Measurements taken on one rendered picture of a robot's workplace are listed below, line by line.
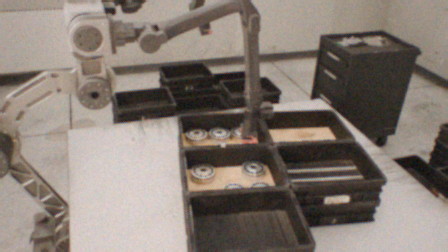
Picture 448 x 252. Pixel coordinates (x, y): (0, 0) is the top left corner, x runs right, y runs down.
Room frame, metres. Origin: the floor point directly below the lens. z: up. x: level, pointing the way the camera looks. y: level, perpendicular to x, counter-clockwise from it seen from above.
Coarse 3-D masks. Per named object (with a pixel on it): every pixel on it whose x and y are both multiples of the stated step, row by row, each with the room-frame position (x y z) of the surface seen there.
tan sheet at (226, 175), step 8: (216, 168) 1.47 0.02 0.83; (224, 168) 1.47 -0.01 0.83; (232, 168) 1.48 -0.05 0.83; (240, 168) 1.48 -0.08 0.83; (216, 176) 1.41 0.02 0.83; (224, 176) 1.42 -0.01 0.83; (232, 176) 1.42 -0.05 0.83; (240, 176) 1.42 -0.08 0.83; (192, 184) 1.35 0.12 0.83; (200, 184) 1.35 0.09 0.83; (208, 184) 1.36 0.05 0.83; (216, 184) 1.36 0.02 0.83; (224, 184) 1.36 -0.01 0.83; (248, 184) 1.37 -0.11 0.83; (272, 184) 1.38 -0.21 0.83
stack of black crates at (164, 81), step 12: (168, 72) 3.18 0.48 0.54; (180, 72) 3.22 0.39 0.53; (192, 72) 3.25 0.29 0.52; (204, 72) 3.24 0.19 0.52; (168, 84) 2.91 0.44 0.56; (180, 84) 2.94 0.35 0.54; (192, 84) 2.97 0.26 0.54; (204, 84) 3.01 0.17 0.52; (180, 96) 2.94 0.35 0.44; (192, 96) 2.97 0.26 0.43
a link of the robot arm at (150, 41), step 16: (224, 0) 1.48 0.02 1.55; (240, 0) 1.48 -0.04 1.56; (192, 16) 1.43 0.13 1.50; (208, 16) 1.45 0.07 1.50; (224, 16) 1.47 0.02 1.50; (240, 16) 1.55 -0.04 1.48; (144, 32) 1.37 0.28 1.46; (160, 32) 1.38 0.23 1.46; (176, 32) 1.42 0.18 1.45; (144, 48) 1.36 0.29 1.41
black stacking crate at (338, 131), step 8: (296, 112) 1.85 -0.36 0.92; (304, 112) 1.85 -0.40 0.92; (312, 112) 1.86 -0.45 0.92; (320, 112) 1.87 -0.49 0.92; (328, 112) 1.88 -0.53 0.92; (264, 120) 1.82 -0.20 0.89; (272, 120) 1.83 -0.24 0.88; (280, 120) 1.83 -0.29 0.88; (288, 120) 1.84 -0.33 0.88; (296, 120) 1.85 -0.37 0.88; (304, 120) 1.86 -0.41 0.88; (312, 120) 1.86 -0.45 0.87; (320, 120) 1.87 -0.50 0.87; (328, 120) 1.88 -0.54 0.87; (336, 120) 1.80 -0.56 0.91; (272, 128) 1.83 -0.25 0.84; (280, 128) 1.84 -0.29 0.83; (288, 128) 1.84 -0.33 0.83; (296, 128) 1.85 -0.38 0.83; (304, 128) 1.86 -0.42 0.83; (328, 128) 1.87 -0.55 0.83; (336, 128) 1.79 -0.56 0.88; (336, 136) 1.77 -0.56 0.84; (344, 136) 1.69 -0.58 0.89
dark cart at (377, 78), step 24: (336, 48) 3.01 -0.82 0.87; (360, 48) 3.06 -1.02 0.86; (384, 48) 3.08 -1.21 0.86; (408, 48) 3.11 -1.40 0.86; (336, 72) 2.99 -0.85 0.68; (360, 72) 2.86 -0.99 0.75; (384, 72) 2.93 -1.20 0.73; (408, 72) 3.01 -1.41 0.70; (312, 96) 3.22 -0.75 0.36; (336, 96) 2.93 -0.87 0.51; (360, 96) 2.88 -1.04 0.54; (384, 96) 2.95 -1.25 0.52; (360, 120) 2.89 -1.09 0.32; (384, 120) 2.98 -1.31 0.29
